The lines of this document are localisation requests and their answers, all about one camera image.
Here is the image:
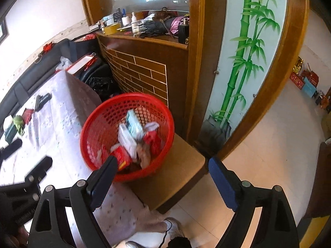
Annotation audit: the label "torn red cigarette box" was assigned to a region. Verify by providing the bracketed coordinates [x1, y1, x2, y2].
[110, 144, 132, 171]

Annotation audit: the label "white medicine box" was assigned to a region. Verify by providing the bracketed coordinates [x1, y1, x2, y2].
[118, 123, 137, 162]

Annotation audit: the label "dark red snack wrapper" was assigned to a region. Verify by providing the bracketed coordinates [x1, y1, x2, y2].
[136, 143, 151, 169]

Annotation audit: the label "teal wet wipes pack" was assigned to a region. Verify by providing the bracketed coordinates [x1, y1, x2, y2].
[125, 109, 144, 141]

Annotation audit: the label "dark green tissue box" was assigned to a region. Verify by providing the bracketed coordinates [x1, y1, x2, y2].
[3, 115, 17, 144]

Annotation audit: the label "green crumpled bag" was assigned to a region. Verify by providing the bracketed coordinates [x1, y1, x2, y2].
[13, 115, 25, 136]

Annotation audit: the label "red packet near tissue box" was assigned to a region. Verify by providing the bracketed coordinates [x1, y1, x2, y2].
[22, 108, 34, 125]

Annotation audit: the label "black leather sofa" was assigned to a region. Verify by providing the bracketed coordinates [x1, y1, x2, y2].
[1, 39, 100, 133]

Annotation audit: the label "wooden stool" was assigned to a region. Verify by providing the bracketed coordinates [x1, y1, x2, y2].
[128, 134, 207, 214]

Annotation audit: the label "black folded object on table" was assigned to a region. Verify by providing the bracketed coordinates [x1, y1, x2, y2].
[34, 93, 52, 112]

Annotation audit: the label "red plastic mesh basket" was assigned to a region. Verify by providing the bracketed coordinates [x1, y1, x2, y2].
[80, 93, 174, 182]

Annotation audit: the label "white sneaker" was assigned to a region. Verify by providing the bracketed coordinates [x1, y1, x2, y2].
[164, 217, 184, 240]

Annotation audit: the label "black bag beside sofa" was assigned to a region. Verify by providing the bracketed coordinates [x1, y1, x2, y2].
[76, 57, 122, 102]

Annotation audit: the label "white plastic bag on sofa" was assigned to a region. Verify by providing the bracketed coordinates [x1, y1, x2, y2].
[55, 56, 72, 72]

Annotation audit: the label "red framed white box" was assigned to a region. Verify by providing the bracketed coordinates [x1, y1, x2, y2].
[65, 55, 97, 75]

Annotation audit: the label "wooden brick-pattern cabinet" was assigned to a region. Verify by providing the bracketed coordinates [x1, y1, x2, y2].
[77, 0, 228, 145]

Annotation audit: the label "red gift boxes on floor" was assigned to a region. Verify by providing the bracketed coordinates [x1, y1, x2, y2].
[289, 57, 319, 97]

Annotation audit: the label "yellow tape roll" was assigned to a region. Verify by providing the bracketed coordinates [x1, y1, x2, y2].
[103, 23, 121, 35]

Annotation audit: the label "bamboo painted glass panel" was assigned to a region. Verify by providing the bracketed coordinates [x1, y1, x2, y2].
[198, 0, 287, 154]

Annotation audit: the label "white dropper bottle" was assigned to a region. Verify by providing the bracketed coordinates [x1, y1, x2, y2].
[131, 12, 140, 37]

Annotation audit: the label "black folded umbrella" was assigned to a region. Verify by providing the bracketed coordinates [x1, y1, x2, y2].
[139, 15, 176, 38]

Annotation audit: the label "pink patterned umbrella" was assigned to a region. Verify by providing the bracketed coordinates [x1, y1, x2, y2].
[170, 16, 190, 36]

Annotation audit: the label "framed wall picture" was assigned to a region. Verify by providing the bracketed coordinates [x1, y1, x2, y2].
[0, 19, 8, 44]

